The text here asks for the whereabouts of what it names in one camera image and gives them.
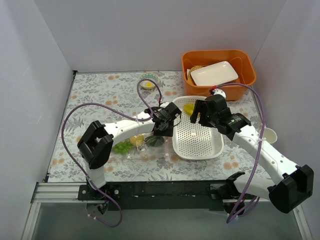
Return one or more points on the yellow starfruit toy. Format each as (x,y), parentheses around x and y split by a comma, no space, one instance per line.
(189,109)

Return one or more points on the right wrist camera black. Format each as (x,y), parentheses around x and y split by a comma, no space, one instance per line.
(215,103)

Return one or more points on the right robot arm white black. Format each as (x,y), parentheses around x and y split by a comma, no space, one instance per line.
(289,184)

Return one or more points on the aluminium frame rail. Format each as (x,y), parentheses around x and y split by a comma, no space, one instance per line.
(56,214)

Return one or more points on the small patterned bowl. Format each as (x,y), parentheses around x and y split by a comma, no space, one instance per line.
(148,80)

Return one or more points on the clear zip top bag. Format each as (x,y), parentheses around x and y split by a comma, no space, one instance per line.
(143,153)

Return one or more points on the woven straw coaster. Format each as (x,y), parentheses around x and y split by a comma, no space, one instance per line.
(198,75)

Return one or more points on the yellow lemon toy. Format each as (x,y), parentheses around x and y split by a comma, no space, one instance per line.
(137,140)

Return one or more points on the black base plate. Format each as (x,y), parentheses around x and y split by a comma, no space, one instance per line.
(161,195)

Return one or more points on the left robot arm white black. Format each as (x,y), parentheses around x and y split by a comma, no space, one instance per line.
(96,144)

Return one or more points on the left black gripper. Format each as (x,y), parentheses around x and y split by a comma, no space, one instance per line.
(164,125)

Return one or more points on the white perforated plastic basket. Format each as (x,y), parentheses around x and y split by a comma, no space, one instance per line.
(192,141)

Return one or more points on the floral table mat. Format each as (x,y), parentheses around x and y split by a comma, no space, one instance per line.
(105,97)

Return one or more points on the green grapes toy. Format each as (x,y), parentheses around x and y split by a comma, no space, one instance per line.
(122,147)

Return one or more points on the orange plastic tub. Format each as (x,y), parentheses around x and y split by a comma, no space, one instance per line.
(239,60)

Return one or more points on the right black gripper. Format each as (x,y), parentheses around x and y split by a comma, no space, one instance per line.
(204,114)

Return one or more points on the white mug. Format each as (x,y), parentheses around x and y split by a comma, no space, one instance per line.
(268,134)

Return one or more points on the white rectangular plate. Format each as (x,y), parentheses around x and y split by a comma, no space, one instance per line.
(221,73)

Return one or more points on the green avocado toy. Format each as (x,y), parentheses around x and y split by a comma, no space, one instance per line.
(154,141)

